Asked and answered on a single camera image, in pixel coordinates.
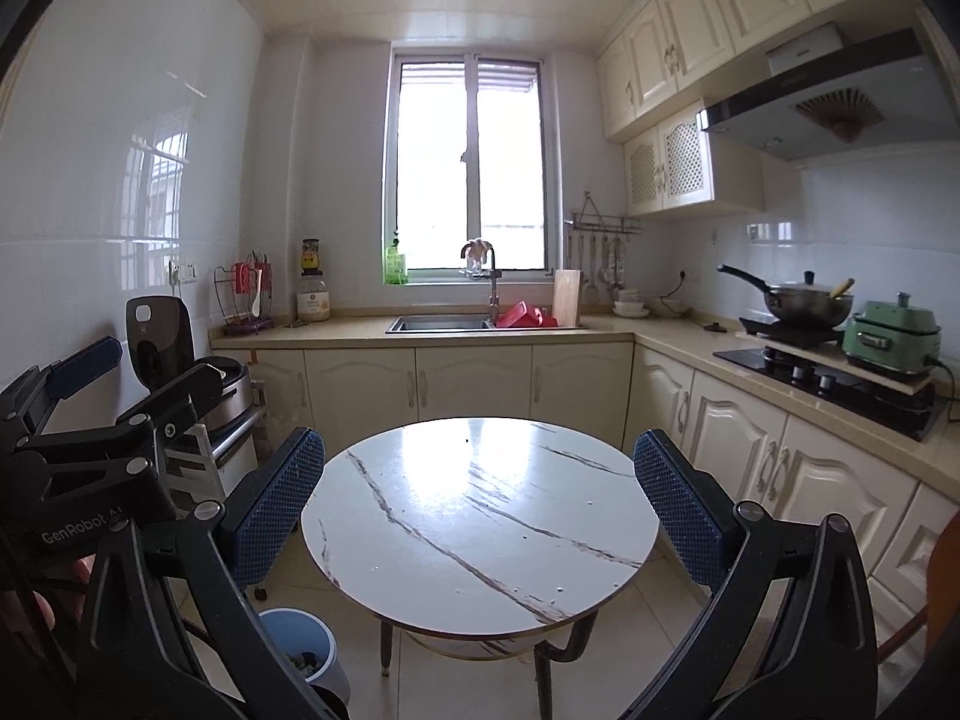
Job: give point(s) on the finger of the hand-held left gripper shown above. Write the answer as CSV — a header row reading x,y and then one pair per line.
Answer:
x,y
187,390
82,367

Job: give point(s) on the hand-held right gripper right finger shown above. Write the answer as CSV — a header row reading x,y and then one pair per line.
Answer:
x,y
675,502

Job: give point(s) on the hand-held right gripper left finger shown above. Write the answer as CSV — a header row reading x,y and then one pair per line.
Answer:
x,y
277,502

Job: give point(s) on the blue trash bin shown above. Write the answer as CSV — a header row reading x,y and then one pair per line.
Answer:
x,y
328,679

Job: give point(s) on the person's left hand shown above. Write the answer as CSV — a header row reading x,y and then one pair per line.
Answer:
x,y
26,611

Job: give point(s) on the black rice cooker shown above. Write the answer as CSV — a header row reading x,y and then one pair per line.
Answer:
x,y
154,337

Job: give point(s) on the white wheeled rack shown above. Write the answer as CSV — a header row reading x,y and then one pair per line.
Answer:
x,y
225,457

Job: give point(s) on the red utensil holder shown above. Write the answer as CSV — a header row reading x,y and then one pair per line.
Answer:
x,y
244,281

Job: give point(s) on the large jar yellow label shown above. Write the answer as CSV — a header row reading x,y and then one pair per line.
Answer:
x,y
313,301

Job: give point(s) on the beige kitchen countertop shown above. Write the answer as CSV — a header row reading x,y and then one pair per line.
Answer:
x,y
337,328

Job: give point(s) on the black gas stove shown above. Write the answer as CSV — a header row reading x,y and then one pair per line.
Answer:
x,y
825,382

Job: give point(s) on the white dish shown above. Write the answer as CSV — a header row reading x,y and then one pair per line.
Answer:
x,y
669,307

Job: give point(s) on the round marble table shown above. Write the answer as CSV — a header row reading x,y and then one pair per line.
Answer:
x,y
480,510

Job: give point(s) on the white bowl stack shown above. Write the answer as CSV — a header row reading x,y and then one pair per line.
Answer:
x,y
631,304

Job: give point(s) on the black burner plate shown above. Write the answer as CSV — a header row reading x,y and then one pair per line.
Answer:
x,y
787,330

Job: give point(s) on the cream lower cabinets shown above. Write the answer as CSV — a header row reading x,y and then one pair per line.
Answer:
x,y
472,382

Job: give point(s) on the wooden cutting board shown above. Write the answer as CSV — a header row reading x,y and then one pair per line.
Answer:
x,y
568,296

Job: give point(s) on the steel wok with lid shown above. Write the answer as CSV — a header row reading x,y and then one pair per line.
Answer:
x,y
806,304

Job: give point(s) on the green dish soap bottle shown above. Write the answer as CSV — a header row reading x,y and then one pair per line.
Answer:
x,y
395,262

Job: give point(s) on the row of hanging utensils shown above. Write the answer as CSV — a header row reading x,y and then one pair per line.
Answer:
x,y
600,259

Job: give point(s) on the green electric cooker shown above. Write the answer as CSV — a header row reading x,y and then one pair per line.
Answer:
x,y
892,337

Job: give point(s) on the brown wooden chair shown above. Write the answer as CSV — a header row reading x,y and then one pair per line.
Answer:
x,y
941,585

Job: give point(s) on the kitchen window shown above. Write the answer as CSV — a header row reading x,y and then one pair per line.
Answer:
x,y
435,165

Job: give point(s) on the cream lattice door cabinet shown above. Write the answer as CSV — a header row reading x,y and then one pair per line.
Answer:
x,y
682,165

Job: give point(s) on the brown folding hand fan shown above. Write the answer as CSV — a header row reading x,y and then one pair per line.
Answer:
x,y
840,116

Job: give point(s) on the black range hood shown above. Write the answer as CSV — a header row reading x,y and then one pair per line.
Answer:
x,y
915,105

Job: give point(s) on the white box appliance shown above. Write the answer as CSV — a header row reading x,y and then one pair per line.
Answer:
x,y
806,49

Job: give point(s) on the white wall socket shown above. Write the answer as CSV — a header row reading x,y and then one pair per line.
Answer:
x,y
181,271

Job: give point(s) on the metal wall rail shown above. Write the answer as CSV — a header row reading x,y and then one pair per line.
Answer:
x,y
604,226

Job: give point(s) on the cream upper wall cabinets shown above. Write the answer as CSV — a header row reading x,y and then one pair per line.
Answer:
x,y
712,22

